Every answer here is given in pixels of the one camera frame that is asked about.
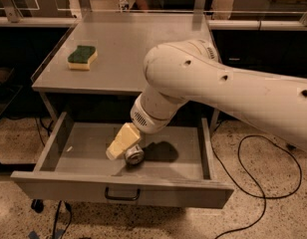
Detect clear water bottle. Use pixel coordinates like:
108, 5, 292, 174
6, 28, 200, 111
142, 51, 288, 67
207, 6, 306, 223
119, 0, 130, 12

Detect crushed silver 7up can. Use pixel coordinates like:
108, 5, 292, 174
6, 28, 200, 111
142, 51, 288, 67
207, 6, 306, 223
125, 144, 145, 165

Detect black cables under cabinet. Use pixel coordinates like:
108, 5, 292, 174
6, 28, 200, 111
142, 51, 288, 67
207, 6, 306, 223
51, 200, 74, 239

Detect black floor cable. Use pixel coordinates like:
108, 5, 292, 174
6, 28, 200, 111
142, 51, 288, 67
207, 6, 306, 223
210, 119, 303, 239

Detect black drawer handle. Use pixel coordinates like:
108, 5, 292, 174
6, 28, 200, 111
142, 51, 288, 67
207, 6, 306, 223
104, 187, 141, 202

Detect black caster wheel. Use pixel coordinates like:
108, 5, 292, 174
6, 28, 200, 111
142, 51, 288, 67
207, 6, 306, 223
31, 199, 44, 213

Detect grey metal counter cabinet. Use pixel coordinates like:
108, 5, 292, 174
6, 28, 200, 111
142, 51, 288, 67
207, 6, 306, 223
30, 11, 231, 134

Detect white horizontal rail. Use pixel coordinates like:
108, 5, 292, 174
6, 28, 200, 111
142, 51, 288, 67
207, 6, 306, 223
0, 17, 307, 31

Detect green and yellow sponge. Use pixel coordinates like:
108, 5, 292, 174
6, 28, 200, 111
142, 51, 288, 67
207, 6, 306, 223
67, 45, 98, 71

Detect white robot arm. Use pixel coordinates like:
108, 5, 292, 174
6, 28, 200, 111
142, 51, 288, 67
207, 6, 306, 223
106, 40, 307, 160

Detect open grey top drawer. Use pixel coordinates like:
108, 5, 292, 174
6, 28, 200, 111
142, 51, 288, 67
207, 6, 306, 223
11, 113, 233, 209

